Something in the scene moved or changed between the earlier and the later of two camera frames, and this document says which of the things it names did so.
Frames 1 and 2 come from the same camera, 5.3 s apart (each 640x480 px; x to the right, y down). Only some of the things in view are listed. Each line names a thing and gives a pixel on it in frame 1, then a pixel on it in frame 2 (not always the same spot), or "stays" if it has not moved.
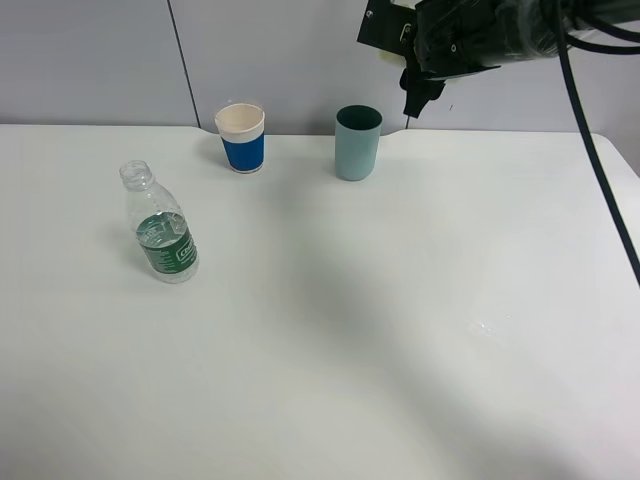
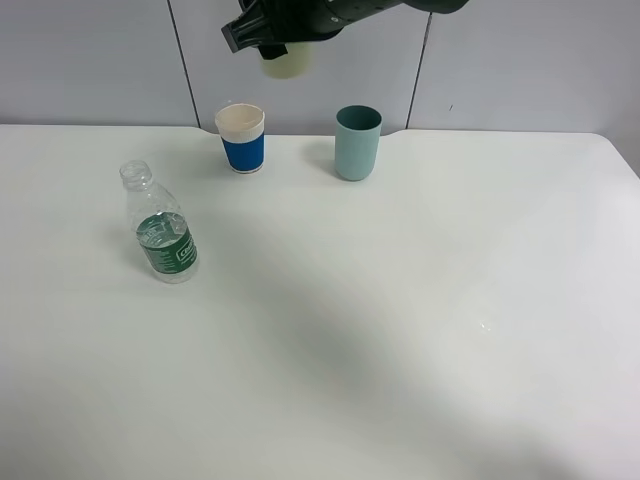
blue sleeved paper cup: (241, 127) stays
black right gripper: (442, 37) -> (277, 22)
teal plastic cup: (357, 139) stays
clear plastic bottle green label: (161, 224) stays
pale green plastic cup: (390, 58) -> (289, 65)
